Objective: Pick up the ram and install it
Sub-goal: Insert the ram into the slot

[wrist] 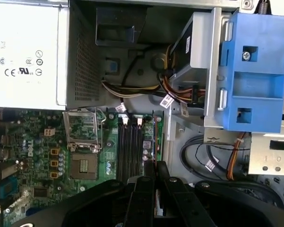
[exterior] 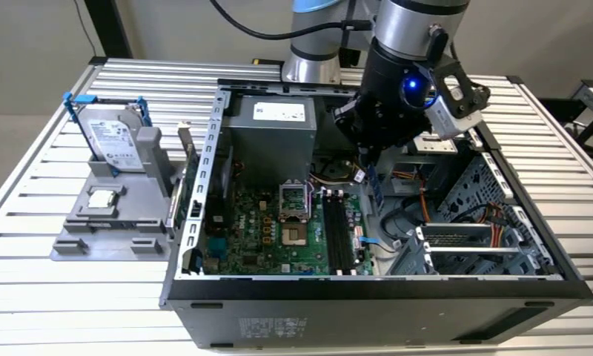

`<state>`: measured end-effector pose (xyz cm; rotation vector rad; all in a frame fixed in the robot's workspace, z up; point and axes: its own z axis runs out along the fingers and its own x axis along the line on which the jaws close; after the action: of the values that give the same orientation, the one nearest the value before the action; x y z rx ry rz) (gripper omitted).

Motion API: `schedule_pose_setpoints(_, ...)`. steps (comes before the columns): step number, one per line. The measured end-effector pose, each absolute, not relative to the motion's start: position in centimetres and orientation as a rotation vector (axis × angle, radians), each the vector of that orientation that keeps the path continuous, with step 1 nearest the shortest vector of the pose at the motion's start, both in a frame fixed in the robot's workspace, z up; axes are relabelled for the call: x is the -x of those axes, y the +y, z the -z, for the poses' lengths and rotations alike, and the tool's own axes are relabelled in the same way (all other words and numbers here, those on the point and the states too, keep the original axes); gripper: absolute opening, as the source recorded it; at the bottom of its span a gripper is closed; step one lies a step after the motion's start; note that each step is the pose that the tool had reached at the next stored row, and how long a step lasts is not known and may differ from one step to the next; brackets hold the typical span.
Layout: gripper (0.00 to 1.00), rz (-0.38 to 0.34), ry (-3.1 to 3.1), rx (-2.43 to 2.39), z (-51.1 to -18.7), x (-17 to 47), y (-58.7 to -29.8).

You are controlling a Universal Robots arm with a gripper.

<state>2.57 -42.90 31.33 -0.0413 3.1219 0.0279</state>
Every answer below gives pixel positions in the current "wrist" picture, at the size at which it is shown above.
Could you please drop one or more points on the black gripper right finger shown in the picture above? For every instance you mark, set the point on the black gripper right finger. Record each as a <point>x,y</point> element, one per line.
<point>174,191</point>

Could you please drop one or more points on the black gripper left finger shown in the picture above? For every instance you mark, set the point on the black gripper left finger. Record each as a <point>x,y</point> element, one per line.
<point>144,189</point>

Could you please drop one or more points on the black PC case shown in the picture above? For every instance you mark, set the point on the black PC case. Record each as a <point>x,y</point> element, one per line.
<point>175,151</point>

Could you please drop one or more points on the CPU socket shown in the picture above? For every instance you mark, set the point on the CPU socket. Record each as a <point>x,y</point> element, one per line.
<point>84,165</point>

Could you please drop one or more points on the green motherboard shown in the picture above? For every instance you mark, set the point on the green motherboard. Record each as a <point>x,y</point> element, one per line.
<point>112,132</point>

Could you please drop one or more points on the metal socket cover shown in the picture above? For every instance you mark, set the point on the metal socket cover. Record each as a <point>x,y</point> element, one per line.
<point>68,128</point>

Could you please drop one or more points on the silver drive cage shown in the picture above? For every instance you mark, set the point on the silver drive cage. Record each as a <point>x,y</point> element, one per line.
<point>211,71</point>

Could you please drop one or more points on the blue drive bay latch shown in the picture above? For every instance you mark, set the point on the blue drive bay latch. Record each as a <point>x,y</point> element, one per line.
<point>258,89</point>

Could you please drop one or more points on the blue expansion slot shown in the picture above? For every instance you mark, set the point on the blue expansion slot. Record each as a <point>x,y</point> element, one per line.
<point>8,188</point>

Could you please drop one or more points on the black optical drive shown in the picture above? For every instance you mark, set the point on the black optical drive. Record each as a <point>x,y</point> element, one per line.
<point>180,54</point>

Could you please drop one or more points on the grey power supply unit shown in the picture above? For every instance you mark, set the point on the grey power supply unit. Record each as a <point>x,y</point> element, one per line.
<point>26,35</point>

